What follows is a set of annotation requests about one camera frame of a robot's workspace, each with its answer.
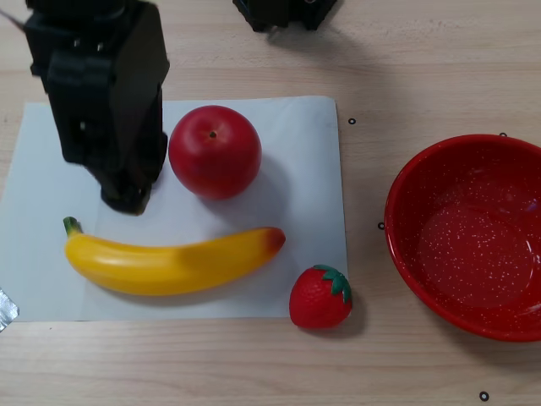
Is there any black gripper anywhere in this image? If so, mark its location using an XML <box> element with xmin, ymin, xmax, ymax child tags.
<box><xmin>23</xmin><ymin>2</ymin><xmax>171</xmax><ymax>215</ymax></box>

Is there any yellow toy banana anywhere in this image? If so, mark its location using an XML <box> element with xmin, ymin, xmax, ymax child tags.
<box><xmin>63</xmin><ymin>216</ymin><xmax>287</xmax><ymax>296</ymax></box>

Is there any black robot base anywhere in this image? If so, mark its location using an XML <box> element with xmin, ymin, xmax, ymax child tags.
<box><xmin>232</xmin><ymin>0</ymin><xmax>342</xmax><ymax>33</ymax></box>

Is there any red speckled bowl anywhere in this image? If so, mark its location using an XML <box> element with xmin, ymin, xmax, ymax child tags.
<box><xmin>384</xmin><ymin>134</ymin><xmax>541</xmax><ymax>343</ymax></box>

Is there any red toy apple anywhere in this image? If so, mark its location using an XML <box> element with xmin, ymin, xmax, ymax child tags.
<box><xmin>167</xmin><ymin>104</ymin><xmax>263</xmax><ymax>200</ymax></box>

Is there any white paper sheet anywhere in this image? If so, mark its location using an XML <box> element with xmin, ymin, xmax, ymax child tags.
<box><xmin>0</xmin><ymin>96</ymin><xmax>350</xmax><ymax>323</ymax></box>

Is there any red toy strawberry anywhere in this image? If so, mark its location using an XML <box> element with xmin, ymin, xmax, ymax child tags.
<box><xmin>288</xmin><ymin>264</ymin><xmax>353</xmax><ymax>331</ymax></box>

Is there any grey duct tape piece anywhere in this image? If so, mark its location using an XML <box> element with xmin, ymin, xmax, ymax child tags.
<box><xmin>0</xmin><ymin>287</ymin><xmax>20</xmax><ymax>333</ymax></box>

